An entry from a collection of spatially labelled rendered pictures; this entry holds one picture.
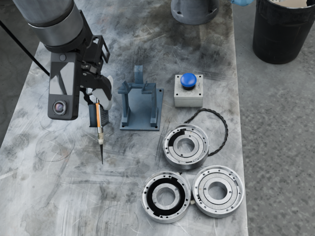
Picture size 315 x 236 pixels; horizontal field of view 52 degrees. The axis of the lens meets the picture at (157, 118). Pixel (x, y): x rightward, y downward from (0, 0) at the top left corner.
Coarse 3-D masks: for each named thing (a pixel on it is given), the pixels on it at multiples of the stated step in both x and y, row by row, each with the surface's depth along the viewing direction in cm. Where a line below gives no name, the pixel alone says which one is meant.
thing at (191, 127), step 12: (168, 132) 75; (204, 132) 74; (180, 144) 77; (192, 144) 76; (204, 144) 74; (168, 156) 72; (180, 156) 73; (204, 156) 71; (180, 168) 72; (192, 168) 72
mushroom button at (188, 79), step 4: (184, 76) 79; (188, 76) 79; (192, 76) 79; (180, 80) 79; (184, 80) 78; (188, 80) 78; (192, 80) 78; (196, 80) 79; (184, 84) 78; (188, 84) 78; (192, 84) 78
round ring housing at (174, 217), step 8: (152, 176) 70; (160, 176) 71; (168, 176) 70; (176, 176) 70; (144, 184) 69; (160, 184) 70; (168, 184) 69; (184, 184) 69; (144, 192) 70; (160, 192) 71; (176, 192) 68; (144, 200) 68; (176, 200) 67; (144, 208) 66; (160, 208) 67; (168, 208) 67; (184, 208) 65; (152, 216) 65; (168, 216) 66; (176, 216) 64
